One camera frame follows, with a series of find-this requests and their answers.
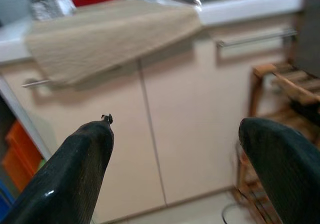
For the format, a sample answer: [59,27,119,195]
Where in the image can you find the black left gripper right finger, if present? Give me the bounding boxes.
[238,117,320,224]

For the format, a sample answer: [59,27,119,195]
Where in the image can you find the orange box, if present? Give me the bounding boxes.
[0,120,44,193]

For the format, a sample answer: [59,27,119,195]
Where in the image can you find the grey fridge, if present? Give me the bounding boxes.
[294,0,320,78]

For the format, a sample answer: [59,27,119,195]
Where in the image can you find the blue box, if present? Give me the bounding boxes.
[0,178,15,211]

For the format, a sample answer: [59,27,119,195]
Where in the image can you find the beige kitchen counter cabinet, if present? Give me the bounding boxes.
[0,0,306,224]

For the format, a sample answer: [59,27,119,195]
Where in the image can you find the beige towel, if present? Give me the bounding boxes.
[26,0,203,85]

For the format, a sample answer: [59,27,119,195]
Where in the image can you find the silver foil package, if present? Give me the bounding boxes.
[29,0,77,22]

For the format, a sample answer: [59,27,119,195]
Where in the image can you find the black floor cable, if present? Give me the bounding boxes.
[221,202,251,224]

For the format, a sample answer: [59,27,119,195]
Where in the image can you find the long metal drawer handle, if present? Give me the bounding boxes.
[215,28,299,48]

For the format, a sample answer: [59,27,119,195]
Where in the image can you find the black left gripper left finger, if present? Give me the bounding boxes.
[0,113,115,224]

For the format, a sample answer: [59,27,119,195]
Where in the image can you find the wooden slatted rack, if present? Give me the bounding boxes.
[234,62,320,224]

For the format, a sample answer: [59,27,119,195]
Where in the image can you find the short metal cabinet handle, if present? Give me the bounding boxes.
[21,78,51,88]

